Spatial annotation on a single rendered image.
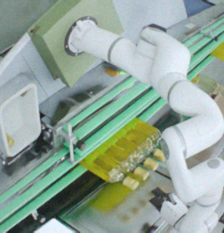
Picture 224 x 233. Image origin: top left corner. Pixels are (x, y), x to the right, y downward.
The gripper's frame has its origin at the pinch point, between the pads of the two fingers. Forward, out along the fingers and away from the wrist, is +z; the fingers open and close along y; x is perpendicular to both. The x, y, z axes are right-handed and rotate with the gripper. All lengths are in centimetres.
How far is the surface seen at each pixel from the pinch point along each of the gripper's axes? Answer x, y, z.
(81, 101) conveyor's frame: 3.0, 15.6, 39.6
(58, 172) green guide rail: 22.2, 4.5, 24.8
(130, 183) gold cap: 3.8, 1.4, 10.1
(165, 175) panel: -17.1, -12.1, 13.2
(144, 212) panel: 1.3, -12.5, 2.6
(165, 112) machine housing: -45, -16, 46
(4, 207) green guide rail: 49, 4, 20
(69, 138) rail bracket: 16.2, 16.5, 25.5
